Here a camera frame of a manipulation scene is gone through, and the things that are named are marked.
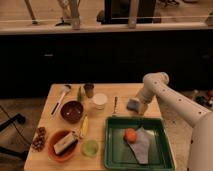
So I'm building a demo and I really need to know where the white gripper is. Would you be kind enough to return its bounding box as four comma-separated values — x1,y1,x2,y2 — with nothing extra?
136,86,155,115

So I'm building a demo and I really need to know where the blue sponge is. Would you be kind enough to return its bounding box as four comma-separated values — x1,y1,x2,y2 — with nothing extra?
127,99,139,112

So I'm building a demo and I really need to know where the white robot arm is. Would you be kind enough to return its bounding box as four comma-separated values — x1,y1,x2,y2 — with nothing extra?
136,72,213,171

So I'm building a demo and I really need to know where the white plastic cup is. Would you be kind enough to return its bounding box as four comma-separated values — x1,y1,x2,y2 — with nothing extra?
92,93,108,110

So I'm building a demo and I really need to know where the small metal cup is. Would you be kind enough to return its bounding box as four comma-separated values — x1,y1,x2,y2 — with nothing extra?
83,83,94,98

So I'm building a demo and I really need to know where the green plastic cup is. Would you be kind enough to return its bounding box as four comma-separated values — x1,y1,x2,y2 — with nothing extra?
81,140,99,157

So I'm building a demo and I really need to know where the orange fruit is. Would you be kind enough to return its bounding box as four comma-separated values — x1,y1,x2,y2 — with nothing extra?
124,128,137,143

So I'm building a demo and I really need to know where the grey cloth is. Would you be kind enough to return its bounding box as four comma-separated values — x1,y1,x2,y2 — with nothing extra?
129,127,150,164

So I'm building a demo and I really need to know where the green plastic tray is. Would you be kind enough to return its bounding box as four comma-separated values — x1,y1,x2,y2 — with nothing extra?
104,117,175,171

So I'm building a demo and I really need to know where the green vegetable piece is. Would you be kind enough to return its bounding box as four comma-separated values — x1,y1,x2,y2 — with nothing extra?
77,86,82,102

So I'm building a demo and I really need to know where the dark red bowl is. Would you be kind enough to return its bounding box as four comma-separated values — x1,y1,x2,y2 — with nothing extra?
60,101,84,124

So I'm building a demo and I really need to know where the brown white box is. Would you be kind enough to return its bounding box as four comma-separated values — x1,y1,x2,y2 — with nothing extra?
53,132,78,155

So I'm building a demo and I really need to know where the orange bowl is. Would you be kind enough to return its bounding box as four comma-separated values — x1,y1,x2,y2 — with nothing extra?
48,130,78,163

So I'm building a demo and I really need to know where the bunch of brown grapes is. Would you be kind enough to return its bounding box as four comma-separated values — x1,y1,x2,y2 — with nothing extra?
32,127,46,151

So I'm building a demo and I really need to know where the black stand base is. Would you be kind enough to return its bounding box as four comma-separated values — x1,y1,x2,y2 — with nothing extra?
0,105,31,161

